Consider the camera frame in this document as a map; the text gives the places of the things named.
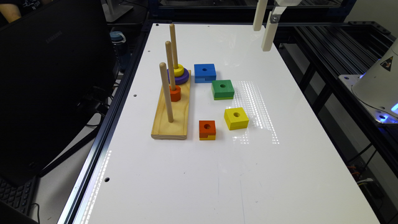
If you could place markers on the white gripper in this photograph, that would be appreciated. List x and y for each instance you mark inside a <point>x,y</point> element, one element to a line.
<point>273,20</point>

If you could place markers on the blue square block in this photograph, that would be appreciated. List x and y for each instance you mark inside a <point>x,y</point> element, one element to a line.
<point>204,73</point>

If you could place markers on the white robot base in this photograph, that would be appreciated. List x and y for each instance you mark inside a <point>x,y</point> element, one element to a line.
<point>376,89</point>

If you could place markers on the person's forearm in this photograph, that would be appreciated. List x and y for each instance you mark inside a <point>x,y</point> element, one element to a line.
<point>10,12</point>

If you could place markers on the green square block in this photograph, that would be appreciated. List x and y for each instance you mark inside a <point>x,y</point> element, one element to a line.
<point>222,89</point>

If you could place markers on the yellow square block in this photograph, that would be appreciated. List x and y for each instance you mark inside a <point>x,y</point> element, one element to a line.
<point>236,118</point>

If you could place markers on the orange and yellow small block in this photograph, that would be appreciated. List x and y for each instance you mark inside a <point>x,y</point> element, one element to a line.
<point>207,130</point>

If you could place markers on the rear wooden peg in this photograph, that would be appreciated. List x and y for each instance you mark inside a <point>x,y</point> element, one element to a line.
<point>174,45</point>

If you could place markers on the wooden peg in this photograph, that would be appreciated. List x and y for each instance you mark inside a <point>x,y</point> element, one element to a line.
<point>168,47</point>
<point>166,90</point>
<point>174,45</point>

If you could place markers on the middle wooden peg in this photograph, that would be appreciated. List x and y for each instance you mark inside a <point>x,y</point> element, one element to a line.
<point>168,47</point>

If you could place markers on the front wooden peg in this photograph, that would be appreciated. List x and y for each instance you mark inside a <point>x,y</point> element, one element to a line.
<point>166,90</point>

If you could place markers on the blue water bottle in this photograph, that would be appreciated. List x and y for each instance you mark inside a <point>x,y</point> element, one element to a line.
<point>121,49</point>

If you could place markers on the wooden peg base board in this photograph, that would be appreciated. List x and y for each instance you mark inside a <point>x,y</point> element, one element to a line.
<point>162,129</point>

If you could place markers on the black Samsung monitor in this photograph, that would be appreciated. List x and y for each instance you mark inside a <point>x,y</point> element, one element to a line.
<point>57,66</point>

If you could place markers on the black keyboard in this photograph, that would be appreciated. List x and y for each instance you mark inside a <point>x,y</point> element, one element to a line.
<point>20,197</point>

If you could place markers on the black aluminium frame rail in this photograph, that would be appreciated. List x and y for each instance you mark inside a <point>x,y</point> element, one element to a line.
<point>340,53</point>

